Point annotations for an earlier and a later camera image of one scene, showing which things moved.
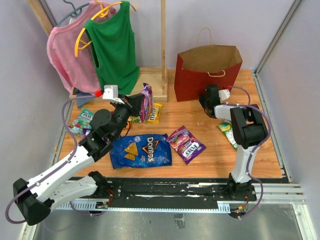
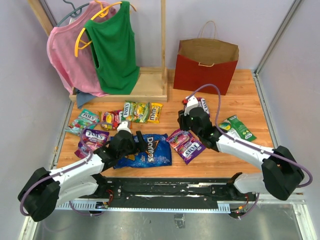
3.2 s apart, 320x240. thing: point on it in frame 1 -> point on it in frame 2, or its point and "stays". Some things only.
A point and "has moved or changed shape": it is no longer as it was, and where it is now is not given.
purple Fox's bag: (147, 105) has moved or changed shape
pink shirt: (71, 51) stays
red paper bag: (218, 65) has moved or changed shape
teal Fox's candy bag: (83, 122) stays
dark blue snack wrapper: (140, 150) stays
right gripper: (201, 101) -> (181, 118)
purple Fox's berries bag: (185, 144) stays
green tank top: (112, 42) stays
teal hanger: (76, 12) stays
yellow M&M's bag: (155, 115) stays
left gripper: (133, 103) -> (142, 144)
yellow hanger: (104, 12) stays
